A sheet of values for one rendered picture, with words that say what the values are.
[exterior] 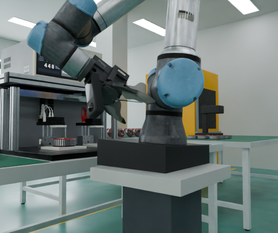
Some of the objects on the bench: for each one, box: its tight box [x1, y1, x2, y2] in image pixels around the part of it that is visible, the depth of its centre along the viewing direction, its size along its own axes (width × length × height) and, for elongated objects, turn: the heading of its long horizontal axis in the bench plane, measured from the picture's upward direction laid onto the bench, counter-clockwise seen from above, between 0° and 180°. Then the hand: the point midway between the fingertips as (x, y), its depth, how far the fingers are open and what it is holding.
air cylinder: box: [38, 136, 56, 148], centre depth 136 cm, size 5×8×6 cm
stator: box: [51, 138, 76, 147], centre depth 127 cm, size 11×11×4 cm
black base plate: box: [0, 143, 97, 161], centre depth 137 cm, size 47×64×2 cm
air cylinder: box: [77, 135, 93, 146], centre depth 155 cm, size 5×8×6 cm
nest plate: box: [41, 145, 86, 151], centre depth 127 cm, size 15×15×1 cm
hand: (139, 115), depth 77 cm, fingers open, 14 cm apart
